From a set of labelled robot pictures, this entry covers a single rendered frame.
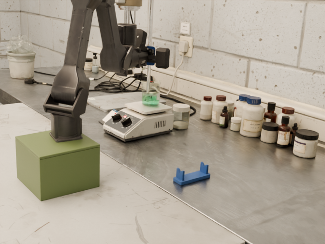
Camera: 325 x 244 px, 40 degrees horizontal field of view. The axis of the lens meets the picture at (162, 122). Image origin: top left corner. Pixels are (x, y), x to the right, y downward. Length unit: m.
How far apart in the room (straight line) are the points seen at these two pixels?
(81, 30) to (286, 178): 0.65
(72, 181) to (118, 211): 0.14
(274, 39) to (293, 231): 0.86
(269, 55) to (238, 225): 0.86
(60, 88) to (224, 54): 0.93
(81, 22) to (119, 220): 0.46
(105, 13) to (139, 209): 0.51
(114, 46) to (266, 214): 0.58
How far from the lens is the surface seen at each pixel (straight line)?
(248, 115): 1.52
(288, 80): 1.64
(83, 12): 1.10
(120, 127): 1.43
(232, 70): 1.82
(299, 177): 1.26
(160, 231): 0.93
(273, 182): 1.20
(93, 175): 1.08
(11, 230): 0.95
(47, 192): 1.04
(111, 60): 1.24
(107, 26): 1.21
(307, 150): 1.41
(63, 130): 1.08
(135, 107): 1.47
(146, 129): 1.43
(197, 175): 1.16
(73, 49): 1.09
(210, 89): 1.85
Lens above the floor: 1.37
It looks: 17 degrees down
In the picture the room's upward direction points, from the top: 3 degrees clockwise
